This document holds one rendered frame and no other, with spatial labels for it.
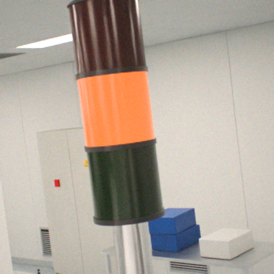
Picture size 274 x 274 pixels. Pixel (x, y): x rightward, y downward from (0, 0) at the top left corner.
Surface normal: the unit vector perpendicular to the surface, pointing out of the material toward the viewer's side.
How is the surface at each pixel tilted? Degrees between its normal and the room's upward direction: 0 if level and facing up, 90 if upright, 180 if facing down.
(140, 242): 90
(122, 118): 90
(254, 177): 90
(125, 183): 90
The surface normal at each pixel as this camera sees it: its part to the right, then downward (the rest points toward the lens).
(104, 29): 0.00, 0.05
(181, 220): 0.83, -0.07
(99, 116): -0.44, 0.10
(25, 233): -0.64, 0.11
